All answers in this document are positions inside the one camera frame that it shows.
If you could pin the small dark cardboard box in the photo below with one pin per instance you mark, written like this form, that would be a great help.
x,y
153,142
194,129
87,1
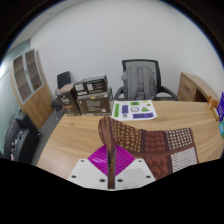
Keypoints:
x,y
68,100

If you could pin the purple box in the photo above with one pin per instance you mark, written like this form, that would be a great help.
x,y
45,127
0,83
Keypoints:
x,y
221,106

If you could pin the white printed paper sheet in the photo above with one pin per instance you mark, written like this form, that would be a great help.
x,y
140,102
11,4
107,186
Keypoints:
x,y
133,110

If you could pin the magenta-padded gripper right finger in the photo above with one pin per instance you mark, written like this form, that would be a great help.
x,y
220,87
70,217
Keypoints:
x,y
136,171

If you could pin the black leather sofa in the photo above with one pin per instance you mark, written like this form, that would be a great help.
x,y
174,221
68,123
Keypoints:
x,y
18,140

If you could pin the flat dark cardboard box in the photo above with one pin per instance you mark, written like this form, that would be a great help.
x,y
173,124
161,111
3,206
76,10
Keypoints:
x,y
91,85

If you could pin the brown patterned towel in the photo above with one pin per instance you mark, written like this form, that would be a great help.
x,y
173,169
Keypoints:
x,y
156,143

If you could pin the grey backpack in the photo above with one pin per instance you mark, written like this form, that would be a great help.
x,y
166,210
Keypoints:
x,y
138,83

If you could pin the orange box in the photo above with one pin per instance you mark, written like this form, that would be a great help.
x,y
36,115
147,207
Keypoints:
x,y
212,101

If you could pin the black mesh office chair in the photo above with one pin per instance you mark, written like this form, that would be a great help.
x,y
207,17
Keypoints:
x,y
140,62

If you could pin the wooden side desk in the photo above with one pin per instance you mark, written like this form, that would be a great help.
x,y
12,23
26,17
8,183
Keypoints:
x,y
193,86

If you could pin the teal box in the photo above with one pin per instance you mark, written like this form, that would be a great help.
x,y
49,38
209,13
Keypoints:
x,y
222,128

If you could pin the large dark cardboard box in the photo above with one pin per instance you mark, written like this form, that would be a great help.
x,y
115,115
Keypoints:
x,y
95,105

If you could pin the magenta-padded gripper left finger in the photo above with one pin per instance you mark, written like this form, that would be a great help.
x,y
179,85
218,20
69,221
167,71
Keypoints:
x,y
88,171

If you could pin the wooden shelf cabinet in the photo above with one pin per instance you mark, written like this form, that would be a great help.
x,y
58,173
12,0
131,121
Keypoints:
x,y
36,106

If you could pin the small yellow white box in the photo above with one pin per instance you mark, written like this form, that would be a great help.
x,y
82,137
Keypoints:
x,y
216,113

